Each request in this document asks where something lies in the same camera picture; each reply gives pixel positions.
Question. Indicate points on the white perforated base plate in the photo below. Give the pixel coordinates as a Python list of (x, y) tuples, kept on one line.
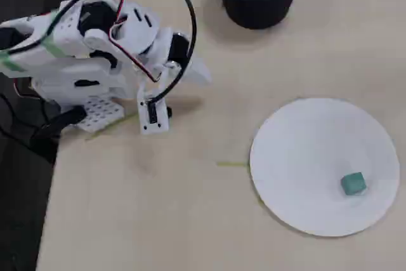
[(101, 112)]

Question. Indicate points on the white paper plate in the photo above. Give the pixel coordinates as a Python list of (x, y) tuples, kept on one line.
[(301, 156)]

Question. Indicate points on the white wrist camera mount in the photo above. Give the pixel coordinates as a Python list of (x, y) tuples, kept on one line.
[(158, 125)]

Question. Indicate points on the long green tape strip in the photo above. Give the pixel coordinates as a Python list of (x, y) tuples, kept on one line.
[(231, 164)]

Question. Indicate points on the green cube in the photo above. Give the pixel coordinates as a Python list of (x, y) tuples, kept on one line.
[(353, 183)]

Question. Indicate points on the short green tape strip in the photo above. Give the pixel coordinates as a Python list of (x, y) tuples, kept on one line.
[(261, 202)]

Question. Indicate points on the green tape strip by base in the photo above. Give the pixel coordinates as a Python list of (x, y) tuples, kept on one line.
[(130, 117)]

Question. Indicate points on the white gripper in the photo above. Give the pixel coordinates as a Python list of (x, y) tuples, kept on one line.
[(178, 49)]

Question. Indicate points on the black base clamp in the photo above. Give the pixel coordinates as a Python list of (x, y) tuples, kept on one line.
[(66, 118)]

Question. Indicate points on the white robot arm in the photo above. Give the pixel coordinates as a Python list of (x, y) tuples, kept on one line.
[(63, 71)]

